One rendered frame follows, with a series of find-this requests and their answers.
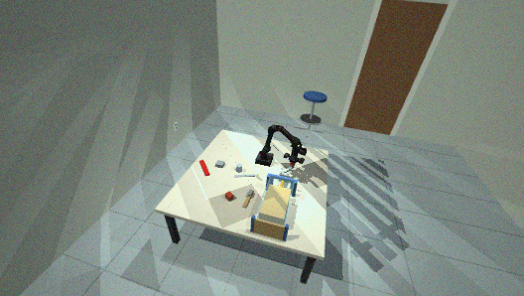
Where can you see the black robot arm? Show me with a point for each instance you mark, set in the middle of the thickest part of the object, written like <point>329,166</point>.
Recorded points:
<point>294,141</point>

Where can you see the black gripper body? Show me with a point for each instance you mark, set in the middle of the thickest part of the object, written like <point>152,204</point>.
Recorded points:
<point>301,160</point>

